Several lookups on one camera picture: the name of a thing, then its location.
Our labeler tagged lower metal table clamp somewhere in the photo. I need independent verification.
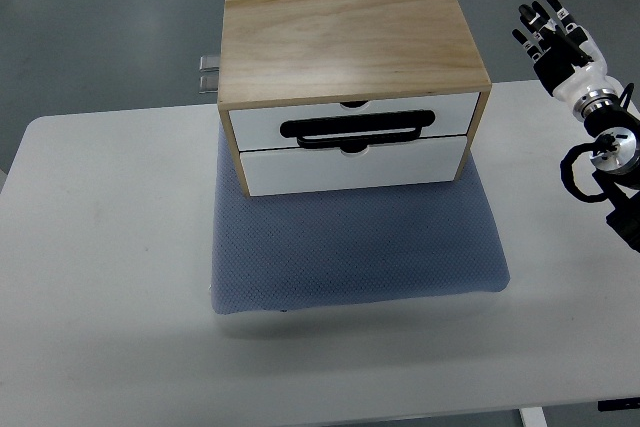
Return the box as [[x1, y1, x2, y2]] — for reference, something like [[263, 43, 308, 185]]
[[199, 74, 219, 93]]

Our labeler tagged white drawer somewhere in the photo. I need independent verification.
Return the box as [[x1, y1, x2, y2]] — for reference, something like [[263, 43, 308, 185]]
[[230, 92, 479, 151]]

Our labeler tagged blue mesh mat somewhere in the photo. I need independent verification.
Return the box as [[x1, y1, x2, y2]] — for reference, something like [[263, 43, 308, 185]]
[[211, 140, 510, 315]]

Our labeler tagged metal table clamp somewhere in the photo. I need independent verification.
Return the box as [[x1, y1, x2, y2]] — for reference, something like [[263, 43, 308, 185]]
[[199, 74, 219, 93], [199, 54, 220, 72]]

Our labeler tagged white table leg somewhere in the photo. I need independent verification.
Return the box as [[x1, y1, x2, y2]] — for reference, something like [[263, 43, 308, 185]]
[[519, 407, 548, 427]]

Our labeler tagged black table control panel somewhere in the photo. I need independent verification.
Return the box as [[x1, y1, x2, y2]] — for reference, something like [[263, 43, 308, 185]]
[[597, 397, 640, 412]]

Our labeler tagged upper metal table clamp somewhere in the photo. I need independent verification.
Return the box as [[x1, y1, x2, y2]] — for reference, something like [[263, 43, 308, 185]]
[[199, 54, 220, 72]]

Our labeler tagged wooden drawer cabinet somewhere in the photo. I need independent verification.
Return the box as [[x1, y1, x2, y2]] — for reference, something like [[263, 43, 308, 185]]
[[218, 0, 492, 197]]

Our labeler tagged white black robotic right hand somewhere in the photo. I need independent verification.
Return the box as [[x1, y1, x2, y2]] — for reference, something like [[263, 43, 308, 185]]
[[512, 0, 619, 121]]

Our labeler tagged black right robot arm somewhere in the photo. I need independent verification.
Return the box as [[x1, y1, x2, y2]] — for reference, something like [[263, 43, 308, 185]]
[[560, 83, 639, 251]]

